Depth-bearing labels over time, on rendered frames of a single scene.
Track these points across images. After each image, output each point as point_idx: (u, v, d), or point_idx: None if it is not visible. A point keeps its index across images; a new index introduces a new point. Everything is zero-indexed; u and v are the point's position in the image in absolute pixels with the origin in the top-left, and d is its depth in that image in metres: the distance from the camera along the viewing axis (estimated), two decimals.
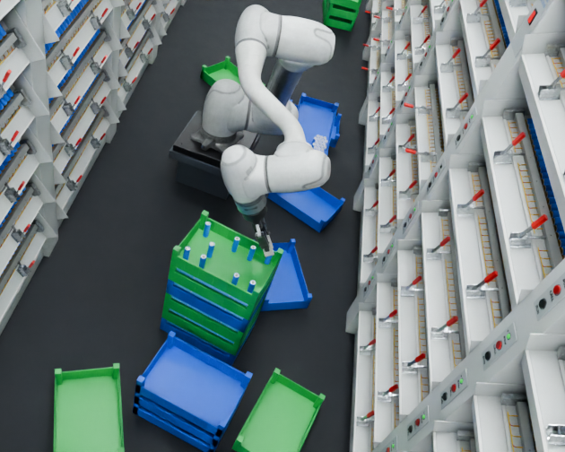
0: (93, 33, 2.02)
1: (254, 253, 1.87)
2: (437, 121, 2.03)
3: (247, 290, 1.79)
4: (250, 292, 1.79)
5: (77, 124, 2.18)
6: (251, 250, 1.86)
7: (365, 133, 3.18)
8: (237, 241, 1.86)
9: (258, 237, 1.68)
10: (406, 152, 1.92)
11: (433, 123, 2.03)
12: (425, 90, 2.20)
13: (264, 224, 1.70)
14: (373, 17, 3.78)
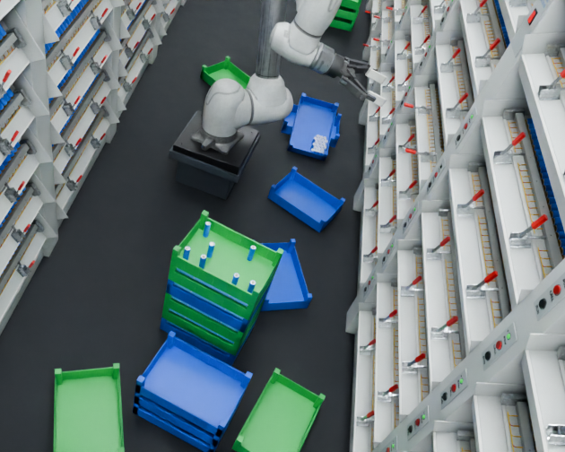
0: (93, 33, 2.02)
1: (254, 253, 1.87)
2: (437, 121, 2.03)
3: (247, 290, 1.79)
4: (250, 292, 1.79)
5: (77, 124, 2.18)
6: (251, 250, 1.86)
7: (365, 133, 3.18)
8: (441, 116, 2.08)
9: (341, 82, 1.85)
10: (406, 152, 1.92)
11: (433, 123, 2.03)
12: (425, 90, 2.20)
13: (349, 72, 1.87)
14: (373, 17, 3.78)
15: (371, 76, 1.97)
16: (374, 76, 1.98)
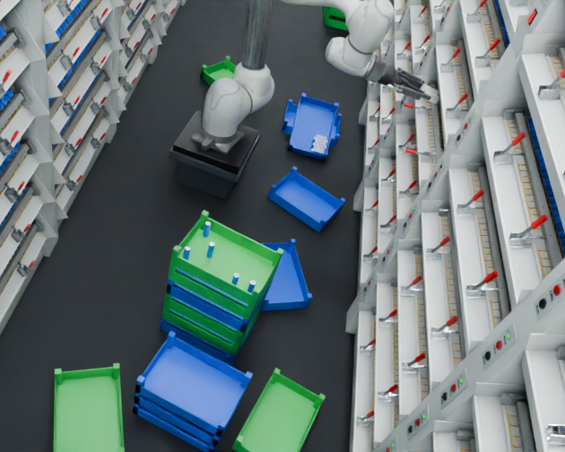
0: (93, 33, 2.02)
1: None
2: (437, 121, 2.03)
3: (247, 290, 1.79)
4: (250, 292, 1.79)
5: (77, 124, 2.18)
6: None
7: (365, 133, 3.18)
8: (441, 116, 2.08)
9: (398, 69, 2.08)
10: (406, 152, 1.92)
11: (433, 123, 2.03)
12: None
13: None
14: None
15: (428, 93, 2.05)
16: (430, 96, 2.04)
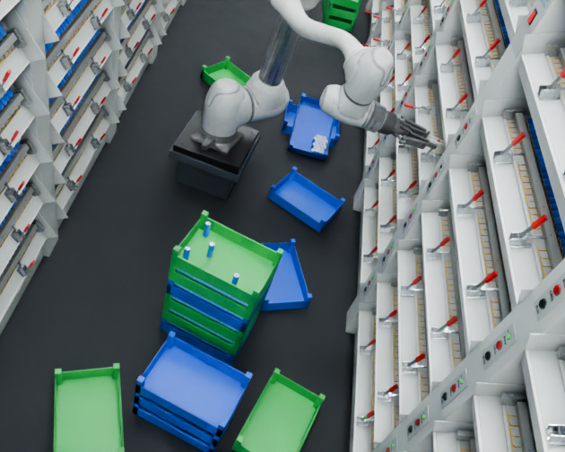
0: (93, 33, 2.02)
1: None
2: (441, 121, 2.03)
3: None
4: None
5: (77, 124, 2.18)
6: None
7: (365, 133, 3.18)
8: None
9: (401, 142, 1.82)
10: None
11: (438, 123, 2.02)
12: (428, 90, 2.20)
13: (404, 129, 1.83)
14: (373, 17, 3.78)
15: None
16: None
